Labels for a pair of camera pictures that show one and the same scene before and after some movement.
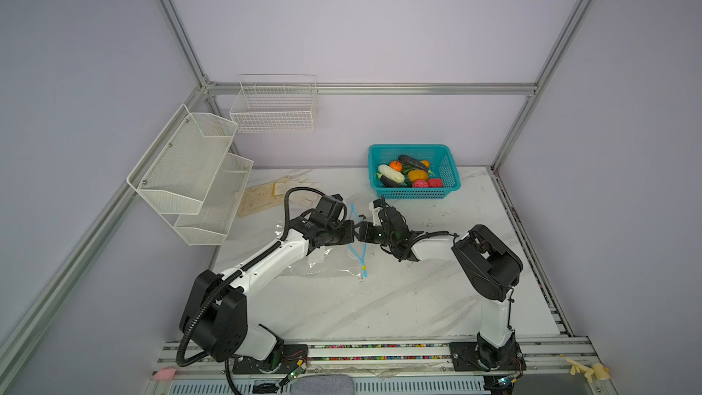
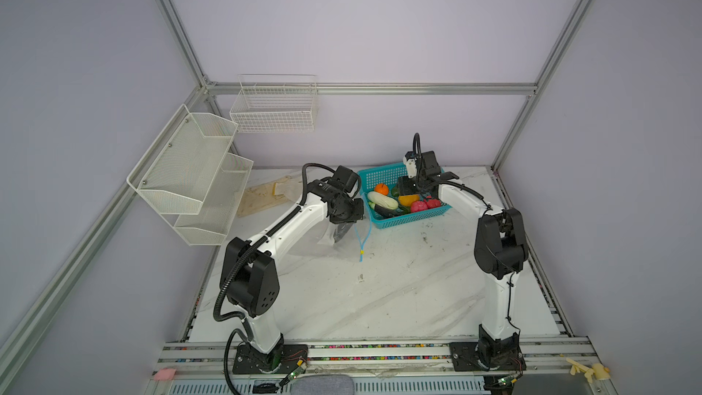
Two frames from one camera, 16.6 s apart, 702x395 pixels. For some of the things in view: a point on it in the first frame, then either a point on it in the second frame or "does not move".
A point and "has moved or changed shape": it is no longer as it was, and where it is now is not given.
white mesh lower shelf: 210,226 does not move
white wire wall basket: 274,103 does not move
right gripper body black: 388,240 → 409,186
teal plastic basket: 441,165 → 389,176
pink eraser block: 164,374 does not move
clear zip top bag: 349,259 has moved or changed shape
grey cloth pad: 322,385 does not move
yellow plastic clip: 597,369 does not move
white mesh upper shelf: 175,172 does not move
